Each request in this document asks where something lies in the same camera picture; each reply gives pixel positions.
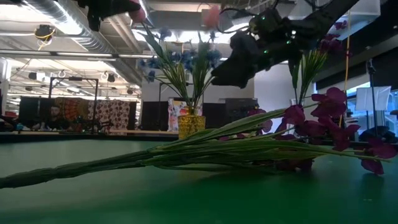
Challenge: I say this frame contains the person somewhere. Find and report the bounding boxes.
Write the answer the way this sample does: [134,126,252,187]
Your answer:
[39,105,72,131]

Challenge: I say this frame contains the yellow hanging cable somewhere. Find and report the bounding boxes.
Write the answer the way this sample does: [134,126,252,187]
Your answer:
[341,11,352,127]

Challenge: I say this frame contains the yellow glass vase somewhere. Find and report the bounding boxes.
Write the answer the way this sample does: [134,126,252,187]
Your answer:
[177,114,206,140]

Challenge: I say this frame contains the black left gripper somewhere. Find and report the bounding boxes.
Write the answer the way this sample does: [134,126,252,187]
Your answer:
[77,0,139,32]

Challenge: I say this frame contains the black partition panel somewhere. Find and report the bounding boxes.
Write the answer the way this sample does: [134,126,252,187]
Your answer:
[141,101,170,131]
[17,96,56,130]

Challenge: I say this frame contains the green table mat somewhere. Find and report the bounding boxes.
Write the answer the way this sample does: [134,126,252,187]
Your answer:
[0,138,398,224]

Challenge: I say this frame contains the long corrugated silver duct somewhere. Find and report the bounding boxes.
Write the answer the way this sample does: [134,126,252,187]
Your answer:
[24,0,146,86]

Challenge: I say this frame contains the colourful floral cloth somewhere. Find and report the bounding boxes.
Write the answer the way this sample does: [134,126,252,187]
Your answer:
[167,98,203,133]

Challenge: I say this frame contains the clear glass vase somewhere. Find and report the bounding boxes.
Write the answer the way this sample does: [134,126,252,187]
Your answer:
[289,98,305,135]

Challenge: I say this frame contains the white sheet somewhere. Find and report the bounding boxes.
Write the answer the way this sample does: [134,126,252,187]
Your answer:
[355,85,392,112]

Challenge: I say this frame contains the black cabinet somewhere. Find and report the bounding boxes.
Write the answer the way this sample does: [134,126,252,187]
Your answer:
[219,98,259,125]

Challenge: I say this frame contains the orange patterned cloth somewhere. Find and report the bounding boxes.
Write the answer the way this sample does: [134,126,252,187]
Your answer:
[54,97,90,125]

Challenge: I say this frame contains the magenta flower bunch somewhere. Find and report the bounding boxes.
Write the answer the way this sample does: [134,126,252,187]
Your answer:
[0,86,398,190]
[297,19,351,105]

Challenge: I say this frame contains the brown dotted cloth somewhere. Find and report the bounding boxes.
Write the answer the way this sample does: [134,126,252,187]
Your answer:
[88,99,131,133]

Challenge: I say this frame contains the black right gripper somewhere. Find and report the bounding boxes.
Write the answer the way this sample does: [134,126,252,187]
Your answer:
[211,7,312,90]

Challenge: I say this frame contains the dark bag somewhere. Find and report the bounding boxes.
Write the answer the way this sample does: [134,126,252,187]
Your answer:
[359,125,398,144]

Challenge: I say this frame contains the black tripod stand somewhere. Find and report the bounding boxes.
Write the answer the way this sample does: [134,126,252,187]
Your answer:
[366,58,381,139]

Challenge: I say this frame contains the black hanging cable reel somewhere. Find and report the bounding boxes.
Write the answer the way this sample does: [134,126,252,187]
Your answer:
[33,24,57,51]

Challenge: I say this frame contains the blue flower bunch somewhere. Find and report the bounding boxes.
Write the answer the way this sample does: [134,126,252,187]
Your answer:
[136,26,195,116]
[186,30,223,116]

